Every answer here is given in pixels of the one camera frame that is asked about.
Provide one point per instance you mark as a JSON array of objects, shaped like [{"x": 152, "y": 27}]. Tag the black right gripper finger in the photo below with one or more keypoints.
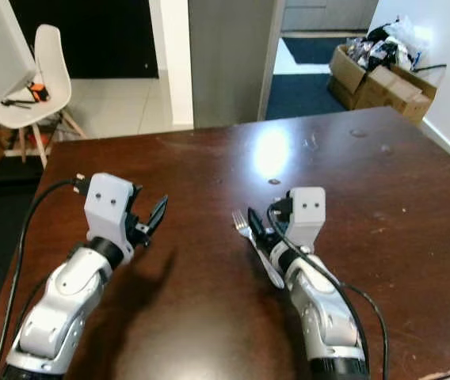
[{"x": 257, "y": 226}]

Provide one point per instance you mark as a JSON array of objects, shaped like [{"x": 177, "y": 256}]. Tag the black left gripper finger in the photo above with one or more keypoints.
[{"x": 155, "y": 214}]

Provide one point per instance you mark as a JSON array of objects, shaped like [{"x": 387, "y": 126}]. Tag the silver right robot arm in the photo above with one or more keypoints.
[{"x": 320, "y": 309}]

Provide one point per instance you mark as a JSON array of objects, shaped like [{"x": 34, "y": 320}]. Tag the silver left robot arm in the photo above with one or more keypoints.
[{"x": 70, "y": 289}]

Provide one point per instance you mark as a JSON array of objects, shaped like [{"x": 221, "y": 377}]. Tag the silver metal fork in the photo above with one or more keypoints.
[{"x": 245, "y": 229}]

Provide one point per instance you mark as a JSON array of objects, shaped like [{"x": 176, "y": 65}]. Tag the dark blue floor rug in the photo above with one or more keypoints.
[{"x": 296, "y": 96}]

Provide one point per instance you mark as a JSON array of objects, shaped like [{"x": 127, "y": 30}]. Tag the orange and black device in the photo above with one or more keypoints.
[{"x": 38, "y": 91}]

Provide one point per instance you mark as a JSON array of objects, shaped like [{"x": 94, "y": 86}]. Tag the large brown cardboard box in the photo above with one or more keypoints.
[{"x": 383, "y": 91}]

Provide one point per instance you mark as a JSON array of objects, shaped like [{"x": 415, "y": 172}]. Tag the black hand tool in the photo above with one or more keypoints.
[{"x": 15, "y": 102}]

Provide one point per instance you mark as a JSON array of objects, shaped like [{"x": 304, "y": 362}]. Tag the white plastic chair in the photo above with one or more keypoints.
[{"x": 51, "y": 71}]

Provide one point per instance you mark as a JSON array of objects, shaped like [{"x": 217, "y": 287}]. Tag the dark blue doorway mat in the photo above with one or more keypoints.
[{"x": 312, "y": 49}]

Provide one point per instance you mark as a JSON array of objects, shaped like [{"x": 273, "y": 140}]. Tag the pile of plastic bags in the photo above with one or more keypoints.
[{"x": 387, "y": 43}]

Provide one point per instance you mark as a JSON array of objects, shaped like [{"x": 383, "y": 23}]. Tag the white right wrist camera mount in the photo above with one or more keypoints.
[{"x": 308, "y": 212}]

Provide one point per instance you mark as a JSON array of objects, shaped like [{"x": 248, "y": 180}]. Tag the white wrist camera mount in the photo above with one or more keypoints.
[
  {"x": 108, "y": 204},
  {"x": 308, "y": 212}
]

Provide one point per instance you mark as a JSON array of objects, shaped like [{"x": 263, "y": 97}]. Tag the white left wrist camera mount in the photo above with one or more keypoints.
[{"x": 108, "y": 204}]

